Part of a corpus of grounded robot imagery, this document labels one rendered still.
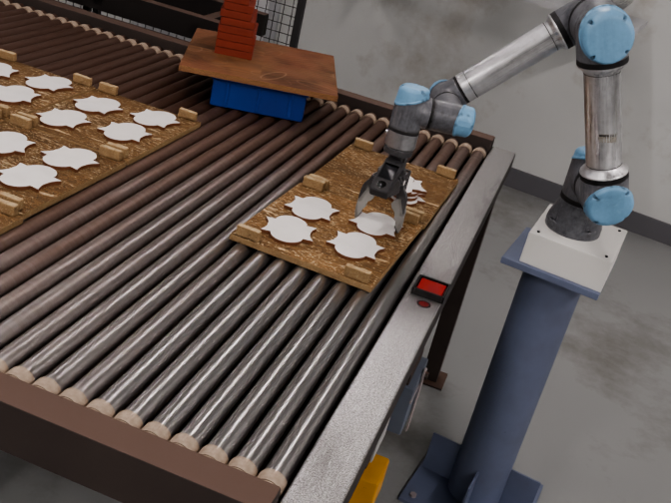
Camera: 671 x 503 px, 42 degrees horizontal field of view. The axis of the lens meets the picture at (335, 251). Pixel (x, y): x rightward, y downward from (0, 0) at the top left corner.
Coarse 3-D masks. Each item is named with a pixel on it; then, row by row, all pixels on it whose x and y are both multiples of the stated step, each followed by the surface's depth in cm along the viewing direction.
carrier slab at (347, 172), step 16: (336, 160) 253; (352, 160) 256; (368, 160) 259; (384, 160) 262; (336, 176) 242; (352, 176) 245; (368, 176) 247; (416, 176) 255; (432, 176) 258; (336, 192) 232; (352, 192) 234; (432, 192) 247; (448, 192) 250; (384, 208) 229; (416, 208) 234; (432, 208) 236
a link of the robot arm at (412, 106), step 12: (408, 84) 205; (396, 96) 205; (408, 96) 202; (420, 96) 202; (396, 108) 204; (408, 108) 203; (420, 108) 203; (396, 120) 205; (408, 120) 204; (420, 120) 204; (396, 132) 206; (408, 132) 205
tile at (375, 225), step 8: (360, 216) 219; (368, 216) 220; (376, 216) 221; (384, 216) 222; (352, 224) 215; (360, 224) 215; (368, 224) 216; (376, 224) 217; (384, 224) 218; (392, 224) 219; (360, 232) 212; (368, 232) 211; (376, 232) 212; (384, 232) 213; (392, 232) 214
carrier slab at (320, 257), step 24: (288, 192) 225; (312, 192) 228; (264, 216) 209; (336, 216) 218; (240, 240) 197; (264, 240) 198; (312, 240) 203; (384, 240) 212; (408, 240) 215; (312, 264) 192; (336, 264) 195; (360, 264) 197; (384, 264) 200; (360, 288) 190
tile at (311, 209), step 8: (296, 200) 219; (304, 200) 220; (312, 200) 221; (320, 200) 222; (288, 208) 215; (296, 208) 215; (304, 208) 216; (312, 208) 217; (320, 208) 218; (328, 208) 219; (296, 216) 212; (304, 216) 212; (312, 216) 213; (320, 216) 214; (328, 216) 215
